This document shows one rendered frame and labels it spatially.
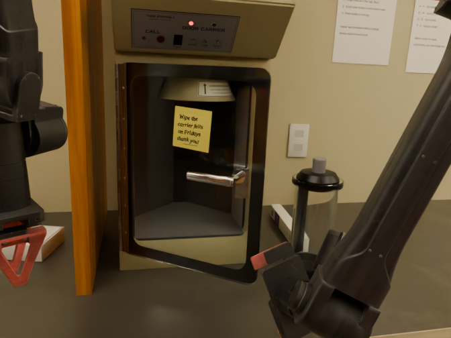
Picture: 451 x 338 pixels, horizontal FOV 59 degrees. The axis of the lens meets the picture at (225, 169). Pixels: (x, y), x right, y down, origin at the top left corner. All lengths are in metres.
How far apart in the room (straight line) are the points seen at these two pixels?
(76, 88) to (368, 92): 1.03
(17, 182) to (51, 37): 0.80
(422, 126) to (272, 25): 0.43
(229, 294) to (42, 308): 0.36
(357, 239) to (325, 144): 1.02
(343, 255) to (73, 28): 0.56
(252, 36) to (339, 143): 0.75
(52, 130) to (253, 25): 0.41
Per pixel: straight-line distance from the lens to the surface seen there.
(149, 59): 0.84
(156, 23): 0.77
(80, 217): 0.80
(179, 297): 0.84
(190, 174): 0.70
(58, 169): 1.33
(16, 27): 0.49
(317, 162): 0.86
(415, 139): 0.44
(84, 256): 0.83
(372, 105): 1.51
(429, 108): 0.44
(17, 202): 0.54
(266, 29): 0.80
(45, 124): 0.57
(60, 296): 0.88
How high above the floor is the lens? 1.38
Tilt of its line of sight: 14 degrees down
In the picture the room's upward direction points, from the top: 3 degrees clockwise
